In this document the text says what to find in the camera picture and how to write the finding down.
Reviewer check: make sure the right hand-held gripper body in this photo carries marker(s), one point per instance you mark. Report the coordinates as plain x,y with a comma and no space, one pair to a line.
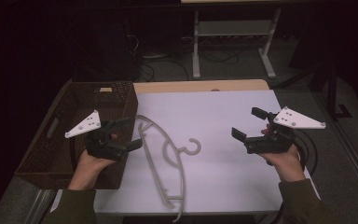
273,144

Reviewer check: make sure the beige plastic clothes hanger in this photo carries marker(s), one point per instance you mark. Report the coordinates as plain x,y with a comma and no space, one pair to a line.
155,161

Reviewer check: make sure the white metal stand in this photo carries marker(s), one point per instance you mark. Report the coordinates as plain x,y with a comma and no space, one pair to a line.
236,28

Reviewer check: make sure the brown woven basket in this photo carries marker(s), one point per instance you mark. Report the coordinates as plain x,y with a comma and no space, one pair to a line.
59,155

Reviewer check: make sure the person's left hand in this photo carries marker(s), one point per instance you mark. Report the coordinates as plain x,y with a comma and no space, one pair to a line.
87,171

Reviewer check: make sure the person's right hand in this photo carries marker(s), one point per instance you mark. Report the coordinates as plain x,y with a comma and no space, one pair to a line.
287,165

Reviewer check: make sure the dark metal stand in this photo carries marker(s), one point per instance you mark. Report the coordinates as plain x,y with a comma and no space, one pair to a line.
332,93

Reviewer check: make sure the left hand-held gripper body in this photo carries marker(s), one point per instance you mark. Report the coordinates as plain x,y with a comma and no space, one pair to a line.
105,146

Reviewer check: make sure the white table mat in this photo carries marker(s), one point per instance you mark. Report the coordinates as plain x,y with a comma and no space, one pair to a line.
214,130

